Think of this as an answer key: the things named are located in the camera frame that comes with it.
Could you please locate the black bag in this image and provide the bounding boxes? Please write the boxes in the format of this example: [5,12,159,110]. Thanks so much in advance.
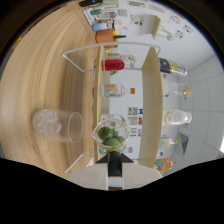
[78,0,104,8]

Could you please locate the white frame wooden shelf rack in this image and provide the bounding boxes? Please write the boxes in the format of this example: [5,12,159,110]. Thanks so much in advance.
[61,41,164,176]

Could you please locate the clear bottle orange cap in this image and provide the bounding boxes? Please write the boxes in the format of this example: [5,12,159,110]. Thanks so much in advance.
[99,83,136,98]

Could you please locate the ceiling air vent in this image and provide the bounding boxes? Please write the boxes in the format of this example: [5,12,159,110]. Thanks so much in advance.
[178,133,190,155]

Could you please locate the red liquid bottle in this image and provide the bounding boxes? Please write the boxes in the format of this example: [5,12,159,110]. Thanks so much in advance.
[100,58,138,72]

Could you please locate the clear glass with ice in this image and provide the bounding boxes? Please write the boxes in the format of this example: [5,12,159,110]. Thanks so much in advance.
[32,108,84,144]

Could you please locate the wooden wall shelf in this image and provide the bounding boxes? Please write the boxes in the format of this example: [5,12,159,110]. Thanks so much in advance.
[151,14,176,41]

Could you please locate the clear bottle green cap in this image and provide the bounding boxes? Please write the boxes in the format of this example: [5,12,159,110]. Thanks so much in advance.
[159,134,179,149]

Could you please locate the glass jar with cork lid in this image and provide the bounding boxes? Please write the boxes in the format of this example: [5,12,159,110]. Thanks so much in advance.
[162,79,193,100]

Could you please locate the yellow printed can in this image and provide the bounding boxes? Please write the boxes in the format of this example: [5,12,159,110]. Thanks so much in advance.
[153,157,174,173]

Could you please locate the orange pot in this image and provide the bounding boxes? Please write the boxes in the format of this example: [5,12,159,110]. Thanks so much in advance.
[95,28,127,44]

